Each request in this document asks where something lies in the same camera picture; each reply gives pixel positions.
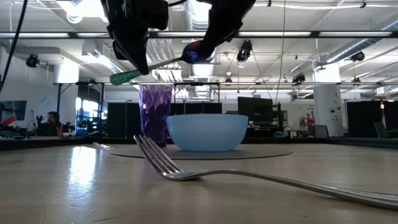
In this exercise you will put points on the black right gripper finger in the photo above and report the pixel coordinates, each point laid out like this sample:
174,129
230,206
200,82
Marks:
222,31

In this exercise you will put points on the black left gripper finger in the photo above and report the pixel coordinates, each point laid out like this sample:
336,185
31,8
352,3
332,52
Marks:
136,46
119,53

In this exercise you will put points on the purple faceted plastic cup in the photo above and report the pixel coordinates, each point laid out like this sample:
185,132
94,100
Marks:
155,115

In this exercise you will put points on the silver metal fork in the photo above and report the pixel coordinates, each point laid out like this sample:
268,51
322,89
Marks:
174,174

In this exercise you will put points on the black partition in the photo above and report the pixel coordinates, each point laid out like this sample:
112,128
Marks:
360,118
124,121

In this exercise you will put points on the black monitor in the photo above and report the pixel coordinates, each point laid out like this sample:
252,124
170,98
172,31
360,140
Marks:
255,110

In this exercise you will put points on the person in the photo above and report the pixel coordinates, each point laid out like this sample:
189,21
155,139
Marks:
53,124

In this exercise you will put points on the light blue bowl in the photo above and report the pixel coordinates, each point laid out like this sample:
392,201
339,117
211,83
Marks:
206,132

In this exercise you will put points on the round grey placemat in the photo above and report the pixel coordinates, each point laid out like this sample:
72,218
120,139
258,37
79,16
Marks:
264,152

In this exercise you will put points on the white column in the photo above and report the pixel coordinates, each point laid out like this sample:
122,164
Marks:
328,109

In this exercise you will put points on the dark green chair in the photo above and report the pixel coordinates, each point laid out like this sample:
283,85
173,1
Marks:
380,130

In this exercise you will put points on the black overhead camera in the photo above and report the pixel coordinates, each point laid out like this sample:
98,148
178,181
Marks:
244,49

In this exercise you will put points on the silver ventilation duct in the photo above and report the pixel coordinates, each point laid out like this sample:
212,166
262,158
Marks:
202,74

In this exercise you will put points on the background black rig frame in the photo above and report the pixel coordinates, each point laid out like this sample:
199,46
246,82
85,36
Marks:
59,102

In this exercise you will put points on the black ceiling camera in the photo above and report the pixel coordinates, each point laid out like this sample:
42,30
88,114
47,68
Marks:
357,56
298,77
32,60

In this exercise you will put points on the round grey duct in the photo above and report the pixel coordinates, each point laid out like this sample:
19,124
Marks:
357,46

